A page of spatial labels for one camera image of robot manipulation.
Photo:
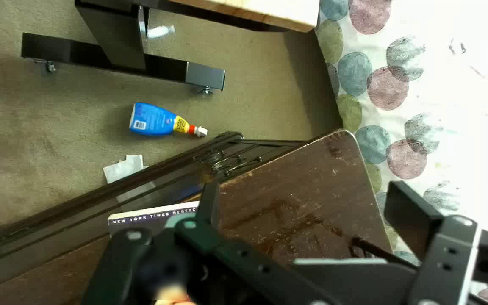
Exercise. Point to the bed with patterned cover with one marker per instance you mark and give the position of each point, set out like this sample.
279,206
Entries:
425,102

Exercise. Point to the dark brown wooden cabinet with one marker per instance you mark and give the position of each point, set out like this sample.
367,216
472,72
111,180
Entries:
301,192

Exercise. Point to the blue plastic bottle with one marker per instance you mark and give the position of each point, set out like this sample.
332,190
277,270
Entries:
154,119

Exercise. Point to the black table leg base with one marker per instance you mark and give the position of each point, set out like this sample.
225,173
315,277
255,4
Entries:
115,40

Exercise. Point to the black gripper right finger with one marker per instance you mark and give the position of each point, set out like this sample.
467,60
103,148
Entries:
450,255

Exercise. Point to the black metal shoe rack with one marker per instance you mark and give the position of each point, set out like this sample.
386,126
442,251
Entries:
86,214

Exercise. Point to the paperback book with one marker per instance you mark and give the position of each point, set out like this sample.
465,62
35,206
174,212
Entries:
154,214

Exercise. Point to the light wooden table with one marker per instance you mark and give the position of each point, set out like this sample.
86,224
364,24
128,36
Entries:
255,11

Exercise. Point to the crumpled white paper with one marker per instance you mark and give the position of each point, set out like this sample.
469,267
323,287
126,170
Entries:
123,168

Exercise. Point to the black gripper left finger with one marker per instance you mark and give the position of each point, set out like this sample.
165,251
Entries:
123,255

